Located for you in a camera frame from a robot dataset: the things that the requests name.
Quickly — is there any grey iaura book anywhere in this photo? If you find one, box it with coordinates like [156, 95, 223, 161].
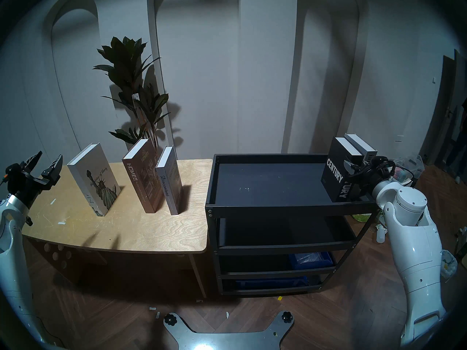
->
[344, 133, 378, 164]

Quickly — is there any light wooden table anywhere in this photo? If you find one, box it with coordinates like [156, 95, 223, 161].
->
[22, 159, 213, 299]

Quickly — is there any clear plastic storage box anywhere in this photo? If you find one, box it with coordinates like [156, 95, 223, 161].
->
[394, 154, 425, 179]

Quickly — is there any blue bin with plastic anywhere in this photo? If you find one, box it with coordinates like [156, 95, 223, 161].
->
[290, 252, 334, 269]

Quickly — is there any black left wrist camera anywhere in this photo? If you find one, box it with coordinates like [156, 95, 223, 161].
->
[2, 163, 22, 186]

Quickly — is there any dark green leafy plant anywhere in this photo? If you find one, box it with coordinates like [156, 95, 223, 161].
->
[92, 36, 183, 151]

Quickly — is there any dark door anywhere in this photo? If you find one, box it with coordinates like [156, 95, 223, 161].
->
[420, 48, 467, 164]

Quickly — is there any brown HOMES book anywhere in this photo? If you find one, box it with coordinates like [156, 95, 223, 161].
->
[121, 138, 165, 214]

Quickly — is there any black CENTURY book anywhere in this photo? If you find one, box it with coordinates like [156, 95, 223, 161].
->
[321, 137, 365, 202]

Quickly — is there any grey Discontent book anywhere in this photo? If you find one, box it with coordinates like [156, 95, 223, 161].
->
[156, 146, 183, 215]

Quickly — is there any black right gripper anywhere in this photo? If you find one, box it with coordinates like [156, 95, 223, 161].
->
[344, 158, 397, 199]

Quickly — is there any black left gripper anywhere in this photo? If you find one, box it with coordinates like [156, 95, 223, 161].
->
[9, 151, 64, 210]

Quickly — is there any white Statue of Liberty book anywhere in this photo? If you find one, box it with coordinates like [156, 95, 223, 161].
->
[67, 143, 121, 217]

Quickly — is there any black three-tier shelf cart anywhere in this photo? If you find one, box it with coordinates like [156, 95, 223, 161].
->
[205, 153, 389, 297]

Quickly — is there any white bin with bag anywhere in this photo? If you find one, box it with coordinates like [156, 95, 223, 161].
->
[440, 249, 458, 280]

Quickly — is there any grey metal robot base plate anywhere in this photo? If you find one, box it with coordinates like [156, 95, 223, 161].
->
[163, 311, 294, 350]

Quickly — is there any black right camera cable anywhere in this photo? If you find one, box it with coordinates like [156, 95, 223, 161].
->
[390, 162, 415, 188]

